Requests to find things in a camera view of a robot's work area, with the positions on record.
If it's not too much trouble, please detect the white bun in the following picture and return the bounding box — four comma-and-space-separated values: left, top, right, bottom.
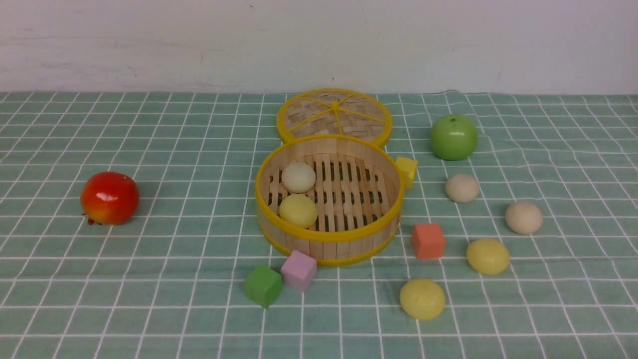
281, 162, 317, 193
504, 201, 544, 235
445, 174, 480, 203

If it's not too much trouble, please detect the yellow bun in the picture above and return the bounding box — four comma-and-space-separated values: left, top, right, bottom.
466, 238, 510, 275
399, 278, 446, 321
279, 194, 318, 229

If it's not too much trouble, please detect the yellow bun front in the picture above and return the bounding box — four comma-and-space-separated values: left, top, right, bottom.
399, 278, 446, 321

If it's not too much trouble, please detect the bamboo steamer tray yellow rim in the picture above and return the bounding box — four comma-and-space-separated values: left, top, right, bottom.
254, 136, 406, 267

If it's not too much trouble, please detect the woven bamboo steamer lid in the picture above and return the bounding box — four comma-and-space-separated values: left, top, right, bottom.
276, 88, 393, 148

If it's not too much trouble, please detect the yellow foam cube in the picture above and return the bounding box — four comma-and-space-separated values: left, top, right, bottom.
395, 157, 418, 188

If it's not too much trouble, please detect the pink foam cube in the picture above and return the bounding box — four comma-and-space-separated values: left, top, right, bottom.
280, 250, 318, 292

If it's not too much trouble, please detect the green foam cube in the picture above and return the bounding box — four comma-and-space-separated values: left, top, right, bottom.
244, 264, 283, 309

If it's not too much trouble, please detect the orange foam cube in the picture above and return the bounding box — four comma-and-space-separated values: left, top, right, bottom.
412, 223, 446, 260

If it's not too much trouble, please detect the green toy apple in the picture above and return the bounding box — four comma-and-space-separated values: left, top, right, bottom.
430, 114, 479, 161

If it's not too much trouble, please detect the green checked tablecloth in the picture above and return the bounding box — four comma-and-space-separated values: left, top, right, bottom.
0, 90, 638, 359

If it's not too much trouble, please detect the red yellow toy pomegranate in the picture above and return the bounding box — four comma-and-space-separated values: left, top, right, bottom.
80, 172, 140, 225

